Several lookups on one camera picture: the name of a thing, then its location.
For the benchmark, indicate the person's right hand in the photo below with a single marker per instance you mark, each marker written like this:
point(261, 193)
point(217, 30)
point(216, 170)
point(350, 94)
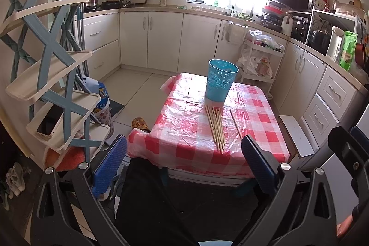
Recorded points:
point(344, 226)

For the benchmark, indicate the white rolling cart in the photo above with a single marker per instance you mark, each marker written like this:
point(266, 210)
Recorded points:
point(275, 48)

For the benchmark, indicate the lone chopstick right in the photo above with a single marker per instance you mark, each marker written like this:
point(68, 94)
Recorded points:
point(236, 125)

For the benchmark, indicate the yellow slipper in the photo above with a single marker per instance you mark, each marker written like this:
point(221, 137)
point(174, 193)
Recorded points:
point(140, 123)

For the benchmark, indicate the chopstick bundle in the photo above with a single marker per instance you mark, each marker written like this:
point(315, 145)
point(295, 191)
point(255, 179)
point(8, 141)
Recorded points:
point(216, 126)

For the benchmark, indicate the white plastic bag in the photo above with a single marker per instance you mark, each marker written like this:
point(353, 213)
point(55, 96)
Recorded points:
point(255, 62)

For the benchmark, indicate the blue white shelf rack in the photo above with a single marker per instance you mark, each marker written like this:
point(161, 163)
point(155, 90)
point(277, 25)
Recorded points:
point(41, 65)

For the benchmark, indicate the blue perforated bin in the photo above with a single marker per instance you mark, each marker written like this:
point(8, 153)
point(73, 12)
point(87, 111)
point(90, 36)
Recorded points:
point(221, 76)

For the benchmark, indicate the floral bucket with blue bag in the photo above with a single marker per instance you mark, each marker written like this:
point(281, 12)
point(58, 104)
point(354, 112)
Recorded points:
point(102, 110)

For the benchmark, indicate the red checkered tablecloth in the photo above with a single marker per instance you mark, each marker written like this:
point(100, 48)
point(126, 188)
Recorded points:
point(181, 137)

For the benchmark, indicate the green snack bag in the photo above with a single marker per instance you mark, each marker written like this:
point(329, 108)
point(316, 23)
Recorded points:
point(348, 49)

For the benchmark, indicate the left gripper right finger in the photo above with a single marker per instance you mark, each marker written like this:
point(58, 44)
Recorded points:
point(263, 165)

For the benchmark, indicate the smartphone on shelf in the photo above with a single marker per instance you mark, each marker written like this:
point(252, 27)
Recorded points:
point(50, 121)

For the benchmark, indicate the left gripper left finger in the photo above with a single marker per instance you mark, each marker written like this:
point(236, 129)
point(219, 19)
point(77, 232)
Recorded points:
point(106, 170)

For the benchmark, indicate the white electric kettle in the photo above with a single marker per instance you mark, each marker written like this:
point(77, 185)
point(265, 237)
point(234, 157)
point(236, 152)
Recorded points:
point(336, 40)

